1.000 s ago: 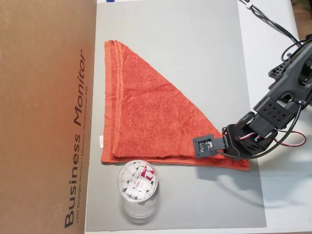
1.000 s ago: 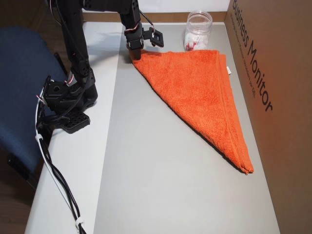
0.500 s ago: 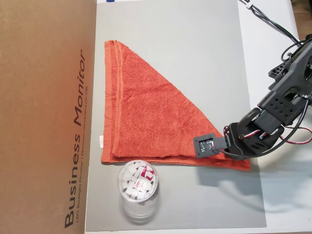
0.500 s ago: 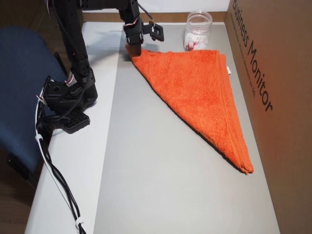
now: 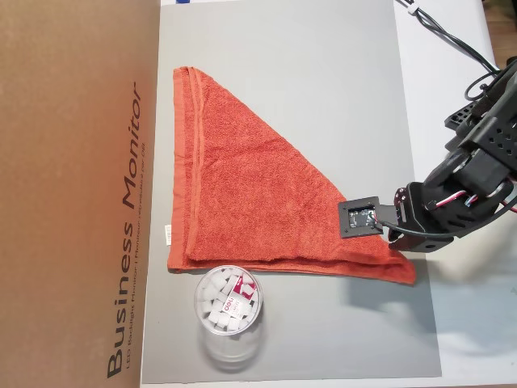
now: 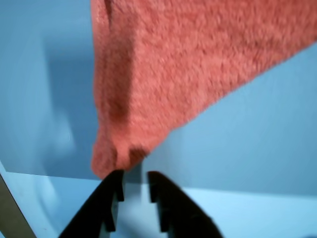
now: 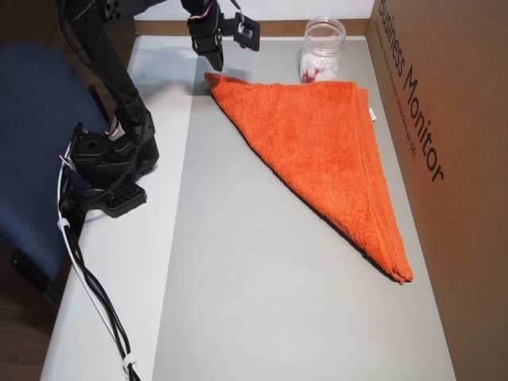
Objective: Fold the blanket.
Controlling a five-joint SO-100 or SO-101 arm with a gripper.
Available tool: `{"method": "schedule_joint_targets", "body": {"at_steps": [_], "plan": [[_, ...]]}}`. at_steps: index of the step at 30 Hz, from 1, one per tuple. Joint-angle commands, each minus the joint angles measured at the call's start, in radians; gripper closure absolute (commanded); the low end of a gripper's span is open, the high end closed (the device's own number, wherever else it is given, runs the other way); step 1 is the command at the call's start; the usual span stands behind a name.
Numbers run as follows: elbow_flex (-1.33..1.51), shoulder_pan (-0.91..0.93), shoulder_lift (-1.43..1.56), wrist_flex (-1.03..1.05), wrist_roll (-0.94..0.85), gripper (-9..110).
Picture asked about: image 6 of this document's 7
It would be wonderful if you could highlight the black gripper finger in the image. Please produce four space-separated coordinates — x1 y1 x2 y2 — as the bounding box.
148 171 225 238
59 170 124 238

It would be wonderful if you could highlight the orange terry towel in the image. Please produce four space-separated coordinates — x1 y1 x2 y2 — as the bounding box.
90 0 317 180

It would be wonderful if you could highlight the brown wooden board strip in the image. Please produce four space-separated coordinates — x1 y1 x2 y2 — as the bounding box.
0 173 34 238

